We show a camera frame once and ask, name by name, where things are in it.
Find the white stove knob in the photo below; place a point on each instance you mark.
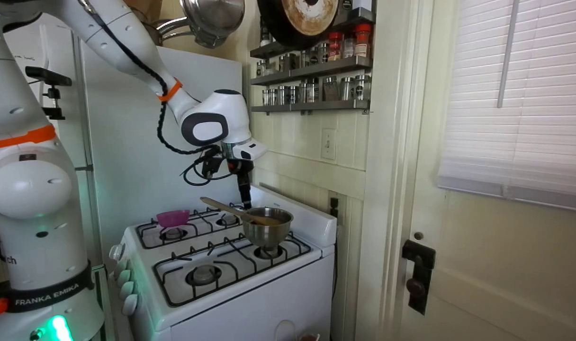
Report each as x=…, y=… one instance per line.
x=132, y=304
x=117, y=251
x=128, y=291
x=124, y=278

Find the metal spice rack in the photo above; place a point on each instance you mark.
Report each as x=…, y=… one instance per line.
x=314, y=69

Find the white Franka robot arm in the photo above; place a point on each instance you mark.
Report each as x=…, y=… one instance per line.
x=29, y=196

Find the white window blinds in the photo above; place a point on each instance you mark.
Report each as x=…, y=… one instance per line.
x=522, y=96

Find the red spice jar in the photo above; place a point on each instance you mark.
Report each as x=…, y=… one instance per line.
x=363, y=41
x=336, y=49

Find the purple bowl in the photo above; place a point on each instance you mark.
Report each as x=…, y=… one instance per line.
x=173, y=219

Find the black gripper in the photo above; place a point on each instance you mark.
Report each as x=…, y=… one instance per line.
x=242, y=172

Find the round gas burner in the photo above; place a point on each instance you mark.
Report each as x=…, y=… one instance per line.
x=204, y=276
x=270, y=253
x=175, y=234
x=228, y=221

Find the black stove grate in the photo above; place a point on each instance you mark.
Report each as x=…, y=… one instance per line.
x=232, y=259
x=194, y=229

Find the small round door knob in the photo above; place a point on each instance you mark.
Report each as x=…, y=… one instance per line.
x=418, y=236

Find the white wall switch plate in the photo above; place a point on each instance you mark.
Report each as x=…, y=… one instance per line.
x=329, y=145

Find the black camera clamp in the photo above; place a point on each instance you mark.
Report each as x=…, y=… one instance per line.
x=48, y=77

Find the black door lock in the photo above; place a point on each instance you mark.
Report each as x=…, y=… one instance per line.
x=420, y=278

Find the white door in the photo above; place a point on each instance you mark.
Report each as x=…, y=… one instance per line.
x=490, y=272

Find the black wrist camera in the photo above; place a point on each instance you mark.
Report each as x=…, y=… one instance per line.
x=213, y=164

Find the black frying pan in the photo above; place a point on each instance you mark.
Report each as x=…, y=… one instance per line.
x=308, y=16

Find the whiteboard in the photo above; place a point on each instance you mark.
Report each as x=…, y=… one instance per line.
x=48, y=49

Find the hanging steel bowl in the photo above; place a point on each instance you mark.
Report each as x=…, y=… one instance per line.
x=213, y=16

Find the white gas stove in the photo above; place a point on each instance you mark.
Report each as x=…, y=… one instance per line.
x=251, y=297

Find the black power plug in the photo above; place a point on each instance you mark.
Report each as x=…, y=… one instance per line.
x=334, y=208

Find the grey blind wand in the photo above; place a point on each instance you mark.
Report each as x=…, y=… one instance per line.
x=507, y=64

